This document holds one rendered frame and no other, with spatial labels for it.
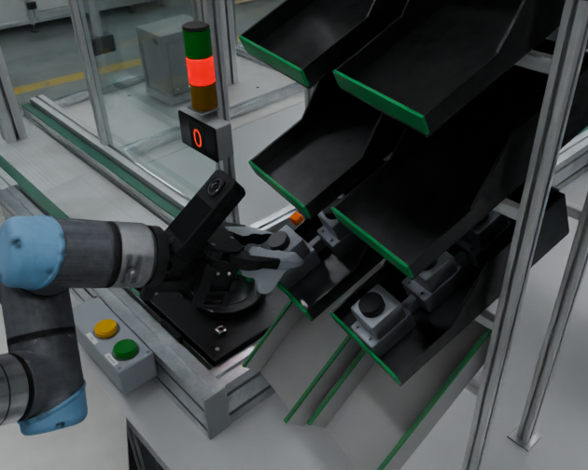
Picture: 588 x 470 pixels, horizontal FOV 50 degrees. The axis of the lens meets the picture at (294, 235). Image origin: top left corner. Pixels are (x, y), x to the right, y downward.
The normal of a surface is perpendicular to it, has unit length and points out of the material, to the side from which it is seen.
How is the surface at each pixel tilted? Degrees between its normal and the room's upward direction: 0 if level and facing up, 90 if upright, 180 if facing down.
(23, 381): 57
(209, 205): 37
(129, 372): 90
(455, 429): 0
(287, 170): 25
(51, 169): 0
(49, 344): 47
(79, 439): 0
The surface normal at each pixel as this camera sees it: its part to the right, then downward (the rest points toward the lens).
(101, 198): -0.03, -0.81
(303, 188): -0.38, -0.60
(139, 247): 0.62, -0.22
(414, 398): -0.62, -0.34
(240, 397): 0.67, 0.42
